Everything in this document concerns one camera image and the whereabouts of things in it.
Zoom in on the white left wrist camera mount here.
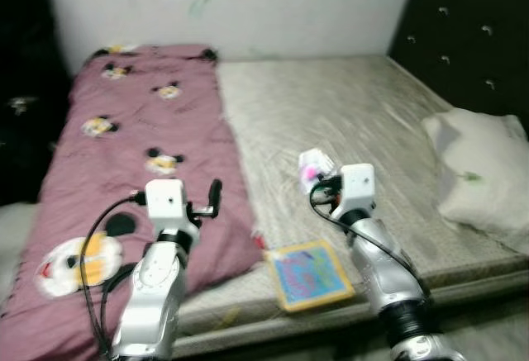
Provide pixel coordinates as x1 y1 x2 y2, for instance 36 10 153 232
145 179 190 235

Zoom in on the white quilted mattress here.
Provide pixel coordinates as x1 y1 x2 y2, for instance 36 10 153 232
0 54 529 337

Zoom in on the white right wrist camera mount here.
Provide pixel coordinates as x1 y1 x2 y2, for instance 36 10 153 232
339 163 378 213

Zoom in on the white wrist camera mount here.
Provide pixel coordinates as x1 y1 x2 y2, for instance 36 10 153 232
339 163 378 213
145 179 190 235

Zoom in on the grey bed base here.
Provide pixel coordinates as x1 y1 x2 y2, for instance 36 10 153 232
169 272 529 359

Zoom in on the pink cartoon mouse blanket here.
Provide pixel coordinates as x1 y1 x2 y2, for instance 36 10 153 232
0 44 264 361

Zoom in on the colourful yellow framed picture book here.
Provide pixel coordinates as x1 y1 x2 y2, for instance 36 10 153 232
264 239 357 313

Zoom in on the white pillow with green mark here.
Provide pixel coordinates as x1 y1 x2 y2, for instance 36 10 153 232
422 109 529 242

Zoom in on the dark padded bed end panel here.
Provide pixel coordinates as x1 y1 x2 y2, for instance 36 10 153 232
0 0 74 207

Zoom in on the dark tufted headboard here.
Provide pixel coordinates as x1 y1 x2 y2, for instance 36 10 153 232
388 0 529 131

